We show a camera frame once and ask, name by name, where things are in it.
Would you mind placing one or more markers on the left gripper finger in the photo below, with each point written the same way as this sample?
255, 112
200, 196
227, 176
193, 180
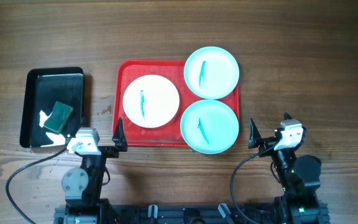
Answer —
83, 122
119, 138

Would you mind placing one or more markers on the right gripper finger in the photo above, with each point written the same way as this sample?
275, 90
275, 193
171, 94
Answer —
287, 116
255, 139

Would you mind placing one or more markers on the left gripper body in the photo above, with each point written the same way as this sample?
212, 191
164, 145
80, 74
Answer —
97, 162

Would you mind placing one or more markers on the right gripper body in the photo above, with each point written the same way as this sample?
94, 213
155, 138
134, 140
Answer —
285, 153

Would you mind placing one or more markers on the green yellow sponge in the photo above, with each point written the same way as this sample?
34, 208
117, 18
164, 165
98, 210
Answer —
58, 117

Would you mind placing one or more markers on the light blue plate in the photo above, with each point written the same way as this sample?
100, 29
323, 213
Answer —
209, 126
211, 73

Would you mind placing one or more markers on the white plate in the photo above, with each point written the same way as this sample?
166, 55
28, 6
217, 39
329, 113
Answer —
151, 101

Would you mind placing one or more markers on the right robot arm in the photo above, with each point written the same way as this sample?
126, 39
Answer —
298, 176

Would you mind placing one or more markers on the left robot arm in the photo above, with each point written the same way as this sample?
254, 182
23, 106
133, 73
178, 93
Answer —
82, 186

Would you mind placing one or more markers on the black rectangular tray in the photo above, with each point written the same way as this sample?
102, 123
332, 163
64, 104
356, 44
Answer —
43, 88

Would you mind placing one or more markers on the red plastic tray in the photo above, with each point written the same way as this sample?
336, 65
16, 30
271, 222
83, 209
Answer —
168, 134

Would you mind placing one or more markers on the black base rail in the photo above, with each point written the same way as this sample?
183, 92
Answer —
258, 212

